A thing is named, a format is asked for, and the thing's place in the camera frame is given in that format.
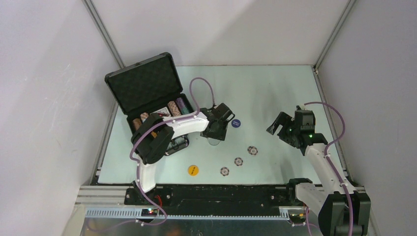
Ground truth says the blue small blind button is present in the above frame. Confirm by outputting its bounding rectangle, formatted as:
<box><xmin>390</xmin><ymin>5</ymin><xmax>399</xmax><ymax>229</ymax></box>
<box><xmin>231</xmin><ymin>119</ymin><xmax>241</xmax><ymax>128</ymax></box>

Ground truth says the black poker set case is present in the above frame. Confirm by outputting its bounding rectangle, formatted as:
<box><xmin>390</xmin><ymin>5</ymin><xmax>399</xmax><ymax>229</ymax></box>
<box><xmin>105</xmin><ymin>52</ymin><xmax>194</xmax><ymax>138</ymax></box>

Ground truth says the clear round dealer button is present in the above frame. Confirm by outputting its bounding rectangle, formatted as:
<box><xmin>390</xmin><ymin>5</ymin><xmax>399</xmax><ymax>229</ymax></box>
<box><xmin>208</xmin><ymin>139</ymin><xmax>221</xmax><ymax>146</ymax></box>

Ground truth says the black triangular all-in marker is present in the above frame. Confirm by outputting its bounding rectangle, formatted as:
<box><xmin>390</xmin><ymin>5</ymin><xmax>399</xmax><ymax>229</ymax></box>
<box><xmin>153</xmin><ymin>107</ymin><xmax>172</xmax><ymax>117</ymax></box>

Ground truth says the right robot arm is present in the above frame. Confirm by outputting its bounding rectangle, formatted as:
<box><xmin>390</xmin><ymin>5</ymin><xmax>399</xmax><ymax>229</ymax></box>
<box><xmin>267</xmin><ymin>109</ymin><xmax>371</xmax><ymax>236</ymax></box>

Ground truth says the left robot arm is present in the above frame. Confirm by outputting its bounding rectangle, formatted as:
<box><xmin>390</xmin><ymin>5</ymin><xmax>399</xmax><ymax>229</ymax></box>
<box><xmin>129</xmin><ymin>103</ymin><xmax>235</xmax><ymax>193</ymax></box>

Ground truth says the purple chip stack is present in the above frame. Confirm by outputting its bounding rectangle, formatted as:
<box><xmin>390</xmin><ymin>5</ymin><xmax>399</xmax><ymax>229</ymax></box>
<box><xmin>175</xmin><ymin>97</ymin><xmax>187</xmax><ymax>112</ymax></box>

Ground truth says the pink brown chip stack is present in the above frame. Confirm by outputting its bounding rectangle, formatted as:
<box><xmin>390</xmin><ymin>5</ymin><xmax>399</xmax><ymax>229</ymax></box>
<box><xmin>168</xmin><ymin>101</ymin><xmax>181</xmax><ymax>117</ymax></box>

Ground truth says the poker chip near triangle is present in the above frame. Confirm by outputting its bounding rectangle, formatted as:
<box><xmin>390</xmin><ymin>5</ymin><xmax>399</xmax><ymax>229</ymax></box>
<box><xmin>247</xmin><ymin>146</ymin><xmax>258</xmax><ymax>155</ymax></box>

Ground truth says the poker chip middle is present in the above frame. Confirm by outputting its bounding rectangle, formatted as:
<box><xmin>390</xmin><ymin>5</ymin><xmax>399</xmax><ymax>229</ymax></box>
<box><xmin>234</xmin><ymin>157</ymin><xmax>243</xmax><ymax>166</ymax></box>

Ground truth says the poker chip lower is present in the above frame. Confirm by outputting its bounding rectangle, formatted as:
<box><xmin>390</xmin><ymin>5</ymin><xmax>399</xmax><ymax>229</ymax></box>
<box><xmin>220</xmin><ymin>167</ymin><xmax>230</xmax><ymax>177</ymax></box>

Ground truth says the yellow round button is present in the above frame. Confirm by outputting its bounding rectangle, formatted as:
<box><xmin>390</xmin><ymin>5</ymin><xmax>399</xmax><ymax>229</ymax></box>
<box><xmin>187</xmin><ymin>165</ymin><xmax>199</xmax><ymax>176</ymax></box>

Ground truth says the orange blue chip stack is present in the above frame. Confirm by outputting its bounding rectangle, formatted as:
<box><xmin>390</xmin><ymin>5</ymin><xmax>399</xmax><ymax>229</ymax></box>
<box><xmin>140</xmin><ymin>113</ymin><xmax>149</xmax><ymax>122</ymax></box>

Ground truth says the brown teal chip stack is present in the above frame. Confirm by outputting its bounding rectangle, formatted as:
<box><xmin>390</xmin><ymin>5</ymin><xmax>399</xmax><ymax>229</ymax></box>
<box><xmin>132</xmin><ymin>118</ymin><xmax>142</xmax><ymax>131</ymax></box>

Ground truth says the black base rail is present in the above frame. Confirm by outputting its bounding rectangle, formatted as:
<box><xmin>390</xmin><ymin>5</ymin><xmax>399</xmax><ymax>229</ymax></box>
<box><xmin>124</xmin><ymin>184</ymin><xmax>306</xmax><ymax>217</ymax></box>

